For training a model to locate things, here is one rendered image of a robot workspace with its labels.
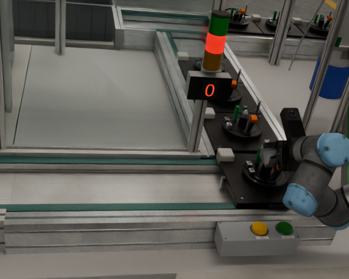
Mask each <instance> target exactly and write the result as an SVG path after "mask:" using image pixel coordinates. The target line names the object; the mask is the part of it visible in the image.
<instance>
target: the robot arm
mask: <svg viewBox="0 0 349 279"><path fill-rule="evenodd" d="M280 117H281V121H282V124H283V128H284V132H285V136H286V140H279V141H276V142H266V143H263V144H262V145H261V149H262V150H263V155H264V162H265V164H269V162H270V159H271V157H273V156H275V155H276V152H277V157H276V162H275V163H274V171H293V172H296V173H295V175H294V177H293V179H292V181H291V183H290V184H289V185H288V187H287V191H286V193H285V195H284V197H283V203H284V205H285V206H286V207H287V208H289V209H291V210H292V211H294V212H296V213H298V214H300V215H302V216H305V217H311V216H312V215H314V216H315V217H317V218H318V219H319V220H320V221H321V222H322V223H323V224H324V225H326V226H328V227H329V228H331V229H334V230H343V229H345V228H347V227H348V226H349V184H347V185H345V186H343V187H341V188H338V189H336V190H333V189H331V188H330V187H329V186H328V184H329V182H330V180H331V178H332V176H333V174H334V172H335V170H336V168H337V167H340V166H343V165H344V164H346V163H347V162H348V161H349V139H348V138H347V137H346V136H345V135H342V134H340V133H330V132H327V133H323V134H320V135H309V136H306V133H305V130H304V127H303V124H302V120H301V117H300V113H299V110H298V108H283V109H282V111H281V113H280ZM271 149H272V150H271ZM276 164H278V166H279V169H280V170H276ZM285 168H286V169H285Z"/></svg>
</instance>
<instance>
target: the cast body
mask: <svg viewBox="0 0 349 279"><path fill-rule="evenodd" d="M276 141H278V140H276V139H265V140H264V142H263V143H266V142H276ZM259 156H260V158H261V160H262V161H263V163H264V165H265V167H266V168H273V167H274V163H275V160H276V157H277V152H276V155H275V156H273V157H271V159H270V162H269V164H265V162H264V155H263V150H262V149H260V153H259Z"/></svg>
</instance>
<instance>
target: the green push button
mask: <svg viewBox="0 0 349 279"><path fill-rule="evenodd" d="M277 229H278V231H279V232H281V233H283V234H290V233H291V232H292V226H291V224H289V223H288V222H285V221H281V222H279V223H278V225H277Z"/></svg>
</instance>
